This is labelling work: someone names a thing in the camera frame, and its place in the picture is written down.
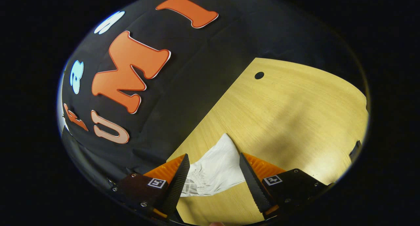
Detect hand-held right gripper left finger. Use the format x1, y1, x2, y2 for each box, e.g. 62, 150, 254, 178
112, 153, 191, 220

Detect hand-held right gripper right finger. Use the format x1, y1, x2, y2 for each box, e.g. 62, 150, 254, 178
239, 152, 333, 220

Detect white jeans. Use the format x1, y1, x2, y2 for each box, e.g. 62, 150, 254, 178
180, 133, 246, 197

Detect black backdrop cloth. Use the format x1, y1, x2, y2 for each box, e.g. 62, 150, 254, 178
57, 0, 365, 187

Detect black box stand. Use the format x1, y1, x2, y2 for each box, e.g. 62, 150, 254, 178
349, 140, 362, 162

